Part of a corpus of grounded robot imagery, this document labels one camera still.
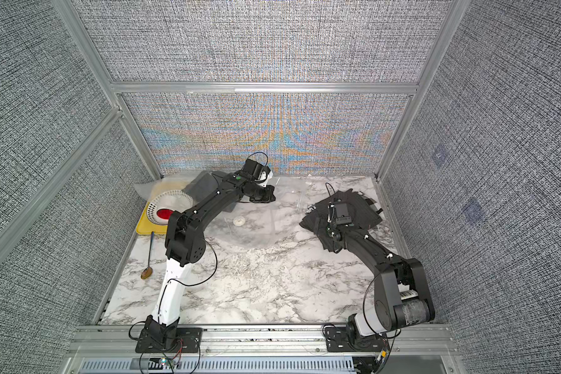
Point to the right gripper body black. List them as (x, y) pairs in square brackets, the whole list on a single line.
[(330, 228)]

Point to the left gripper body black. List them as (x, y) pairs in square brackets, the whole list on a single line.
[(261, 195)]

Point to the black shirt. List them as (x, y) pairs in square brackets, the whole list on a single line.
[(363, 212)]

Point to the clear plastic vacuum bag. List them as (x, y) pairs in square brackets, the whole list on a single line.
[(252, 225)]

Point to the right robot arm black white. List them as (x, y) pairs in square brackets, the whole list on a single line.
[(401, 295)]

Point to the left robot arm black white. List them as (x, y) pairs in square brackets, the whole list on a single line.
[(185, 241)]

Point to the white patterned bowl red inside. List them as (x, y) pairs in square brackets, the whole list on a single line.
[(162, 206)]

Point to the yellow plastic tray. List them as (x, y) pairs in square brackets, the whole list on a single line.
[(148, 191)]

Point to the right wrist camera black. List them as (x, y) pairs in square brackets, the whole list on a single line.
[(340, 214)]

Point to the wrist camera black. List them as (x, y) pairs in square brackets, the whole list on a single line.
[(340, 214), (256, 171)]

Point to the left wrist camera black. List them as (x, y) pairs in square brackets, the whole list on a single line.
[(256, 171)]

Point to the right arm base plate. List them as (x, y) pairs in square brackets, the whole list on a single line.
[(341, 339)]

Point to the front aluminium rail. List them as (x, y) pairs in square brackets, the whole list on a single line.
[(261, 339)]

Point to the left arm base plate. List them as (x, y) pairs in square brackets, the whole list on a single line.
[(185, 340)]

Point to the white slotted cable duct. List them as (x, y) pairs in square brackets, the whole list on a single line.
[(194, 364)]

